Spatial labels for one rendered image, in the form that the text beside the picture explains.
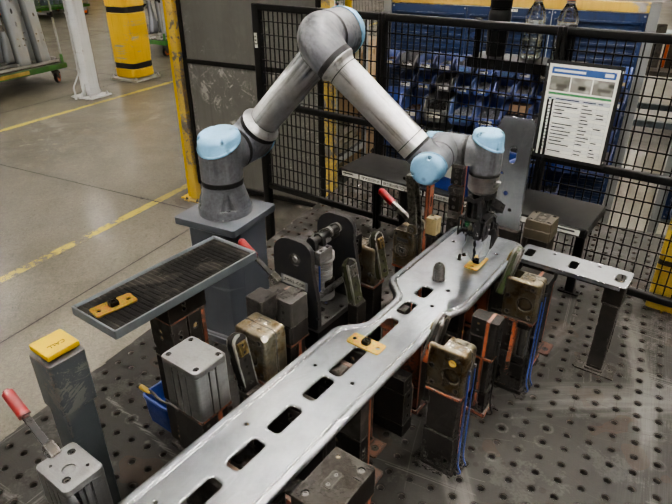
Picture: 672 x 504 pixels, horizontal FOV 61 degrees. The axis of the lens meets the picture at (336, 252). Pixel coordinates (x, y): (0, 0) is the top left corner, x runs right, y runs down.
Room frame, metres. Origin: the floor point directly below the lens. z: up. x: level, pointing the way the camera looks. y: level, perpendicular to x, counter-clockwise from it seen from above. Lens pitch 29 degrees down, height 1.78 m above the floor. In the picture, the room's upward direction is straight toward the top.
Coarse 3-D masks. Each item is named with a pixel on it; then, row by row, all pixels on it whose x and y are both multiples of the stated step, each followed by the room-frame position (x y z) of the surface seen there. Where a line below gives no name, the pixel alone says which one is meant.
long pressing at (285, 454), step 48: (480, 240) 1.49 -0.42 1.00; (432, 288) 1.23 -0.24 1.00; (480, 288) 1.23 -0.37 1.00; (336, 336) 1.03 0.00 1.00; (384, 336) 1.03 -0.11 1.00; (288, 384) 0.87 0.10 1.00; (336, 384) 0.87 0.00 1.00; (240, 432) 0.75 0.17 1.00; (288, 432) 0.74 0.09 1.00; (336, 432) 0.75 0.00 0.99; (192, 480) 0.64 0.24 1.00; (240, 480) 0.64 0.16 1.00; (288, 480) 0.65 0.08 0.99
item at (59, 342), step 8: (48, 336) 0.82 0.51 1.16; (56, 336) 0.82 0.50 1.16; (64, 336) 0.82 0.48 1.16; (72, 336) 0.82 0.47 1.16; (32, 344) 0.80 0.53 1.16; (40, 344) 0.80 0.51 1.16; (48, 344) 0.80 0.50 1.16; (56, 344) 0.80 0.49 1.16; (64, 344) 0.80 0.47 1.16; (72, 344) 0.80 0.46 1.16; (40, 352) 0.77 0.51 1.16; (48, 352) 0.77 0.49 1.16; (56, 352) 0.77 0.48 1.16; (64, 352) 0.78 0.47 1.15; (48, 360) 0.76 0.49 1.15
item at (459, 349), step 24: (432, 360) 0.94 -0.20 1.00; (456, 360) 0.91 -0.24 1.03; (432, 384) 0.94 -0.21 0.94; (456, 384) 0.91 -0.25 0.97; (432, 408) 0.94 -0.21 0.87; (456, 408) 0.91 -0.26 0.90; (432, 432) 0.93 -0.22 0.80; (456, 432) 0.92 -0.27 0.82; (432, 456) 0.93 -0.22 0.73; (456, 456) 0.92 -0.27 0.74
